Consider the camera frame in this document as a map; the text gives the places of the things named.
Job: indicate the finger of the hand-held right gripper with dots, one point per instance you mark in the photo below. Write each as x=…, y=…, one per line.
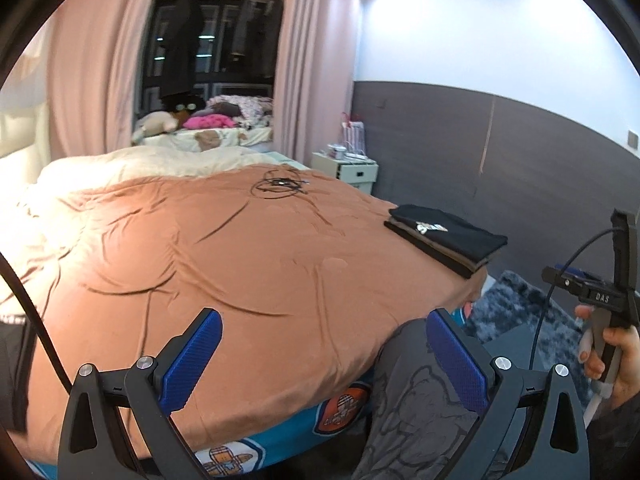
x=560, y=279

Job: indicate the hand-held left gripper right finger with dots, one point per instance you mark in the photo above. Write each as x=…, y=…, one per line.
x=457, y=360

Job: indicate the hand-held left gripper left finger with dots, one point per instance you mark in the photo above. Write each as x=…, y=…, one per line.
x=190, y=360

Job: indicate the black bear print t-shirt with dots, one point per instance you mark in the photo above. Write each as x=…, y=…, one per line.
x=465, y=240

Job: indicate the person's right forearm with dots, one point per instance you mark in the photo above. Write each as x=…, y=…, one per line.
x=620, y=440

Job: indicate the dark folded clothes stack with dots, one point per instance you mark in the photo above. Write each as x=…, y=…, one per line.
x=435, y=255

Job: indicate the black hanging clothes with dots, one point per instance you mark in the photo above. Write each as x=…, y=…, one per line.
x=180, y=45

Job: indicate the person's right hand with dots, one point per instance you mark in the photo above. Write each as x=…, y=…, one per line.
x=627, y=360

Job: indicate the grey shaggy rug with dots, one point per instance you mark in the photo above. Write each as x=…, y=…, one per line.
x=510, y=300

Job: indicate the person's grey printed pants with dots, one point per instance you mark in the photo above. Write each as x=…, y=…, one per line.
x=415, y=410

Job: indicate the brown blanket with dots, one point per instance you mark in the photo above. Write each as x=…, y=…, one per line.
x=250, y=270

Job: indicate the white nightstand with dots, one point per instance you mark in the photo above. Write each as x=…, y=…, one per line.
x=357, y=175

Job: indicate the cream printed pillow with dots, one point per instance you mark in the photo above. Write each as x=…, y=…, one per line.
x=235, y=137

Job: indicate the pink cloth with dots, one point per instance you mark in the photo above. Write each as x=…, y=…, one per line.
x=210, y=121

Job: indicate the beige stuffed toy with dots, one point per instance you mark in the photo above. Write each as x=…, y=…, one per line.
x=155, y=122

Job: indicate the striped gift bag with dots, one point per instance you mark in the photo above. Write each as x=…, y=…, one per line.
x=355, y=135

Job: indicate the dark purple cloth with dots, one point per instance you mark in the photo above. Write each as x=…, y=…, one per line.
x=226, y=109

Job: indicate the dark stuffed toy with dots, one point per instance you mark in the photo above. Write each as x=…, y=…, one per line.
x=187, y=105

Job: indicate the floral cloth pile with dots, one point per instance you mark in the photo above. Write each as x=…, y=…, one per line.
x=255, y=107

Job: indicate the cream padded headboard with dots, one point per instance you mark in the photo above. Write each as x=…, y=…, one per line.
x=20, y=135

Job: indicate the pink curtain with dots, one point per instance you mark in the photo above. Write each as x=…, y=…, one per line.
x=100, y=60
x=320, y=60

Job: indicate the wall switch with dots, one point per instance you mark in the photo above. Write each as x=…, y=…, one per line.
x=634, y=141

